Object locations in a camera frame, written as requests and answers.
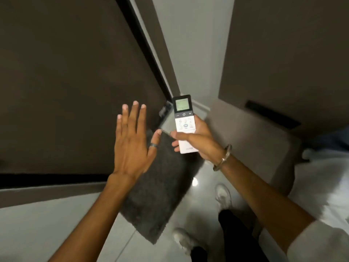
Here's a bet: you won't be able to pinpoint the person's left hand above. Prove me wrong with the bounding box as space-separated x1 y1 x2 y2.
114 100 163 184

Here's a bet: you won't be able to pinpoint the person's right hand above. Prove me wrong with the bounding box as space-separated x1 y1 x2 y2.
170 115 229 166

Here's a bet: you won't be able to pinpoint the white remote control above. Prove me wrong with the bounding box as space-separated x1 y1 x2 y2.
171 94 200 155

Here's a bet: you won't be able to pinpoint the person's right forearm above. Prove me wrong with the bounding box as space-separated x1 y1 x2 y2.
218 155 317 255

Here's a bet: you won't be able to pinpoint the person's left forearm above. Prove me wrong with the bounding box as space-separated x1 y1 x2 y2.
49 174 137 262

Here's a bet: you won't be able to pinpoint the dark door latch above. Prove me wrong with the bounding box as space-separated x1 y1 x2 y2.
159 101 173 119

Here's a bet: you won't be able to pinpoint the dark grey floor mat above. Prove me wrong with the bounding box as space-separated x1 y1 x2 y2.
119 128 205 245

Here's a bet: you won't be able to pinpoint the dark brown wardrobe door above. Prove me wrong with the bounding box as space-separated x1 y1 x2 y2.
0 0 174 189

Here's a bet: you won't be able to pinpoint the white shoe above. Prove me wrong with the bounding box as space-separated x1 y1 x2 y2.
215 184 233 211
173 227 208 256

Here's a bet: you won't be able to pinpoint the black trousers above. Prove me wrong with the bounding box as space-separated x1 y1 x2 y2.
190 209 270 262

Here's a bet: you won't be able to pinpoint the dark brown panel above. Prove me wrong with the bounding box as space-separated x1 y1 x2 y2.
218 0 349 139

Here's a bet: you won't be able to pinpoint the blue cloth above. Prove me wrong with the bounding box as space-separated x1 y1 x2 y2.
311 128 349 153

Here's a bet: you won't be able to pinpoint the white bedding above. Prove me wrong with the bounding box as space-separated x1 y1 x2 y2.
288 148 349 229

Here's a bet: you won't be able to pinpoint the white shirt sleeve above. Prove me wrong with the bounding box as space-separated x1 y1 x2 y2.
258 219 349 262

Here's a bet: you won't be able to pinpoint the silver bracelet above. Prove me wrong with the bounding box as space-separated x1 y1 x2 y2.
212 144 233 172

